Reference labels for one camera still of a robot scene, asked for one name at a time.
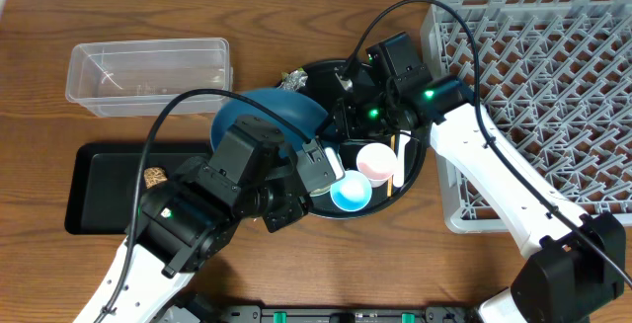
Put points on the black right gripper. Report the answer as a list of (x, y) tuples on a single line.
[(353, 122)]

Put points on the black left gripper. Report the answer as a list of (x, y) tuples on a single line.
[(284, 211)]

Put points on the brown shiitake mushroom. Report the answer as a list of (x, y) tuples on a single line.
[(154, 176)]

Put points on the pale green bowl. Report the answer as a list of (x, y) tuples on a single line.
[(320, 192)]

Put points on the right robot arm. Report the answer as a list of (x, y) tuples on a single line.
[(574, 261)]

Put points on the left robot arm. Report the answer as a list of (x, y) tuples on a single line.
[(185, 220)]

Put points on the grey plastic dishwasher rack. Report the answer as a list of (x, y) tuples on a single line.
[(555, 78)]

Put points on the pink plastic cup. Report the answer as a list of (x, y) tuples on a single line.
[(376, 161)]

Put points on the round black tray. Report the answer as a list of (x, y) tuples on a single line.
[(405, 175)]

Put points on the light blue plastic cup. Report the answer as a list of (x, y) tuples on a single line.
[(352, 193)]

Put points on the crumpled foil wrapper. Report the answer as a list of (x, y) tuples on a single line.
[(294, 80)]

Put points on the white plastic knife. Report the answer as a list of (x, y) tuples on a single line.
[(402, 139)]

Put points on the wooden chopstick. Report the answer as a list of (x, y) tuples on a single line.
[(390, 179)]

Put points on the black rectangular tray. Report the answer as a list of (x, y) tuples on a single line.
[(102, 188)]

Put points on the clear plastic bin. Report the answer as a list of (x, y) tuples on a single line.
[(140, 77)]

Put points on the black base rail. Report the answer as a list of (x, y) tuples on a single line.
[(194, 308)]

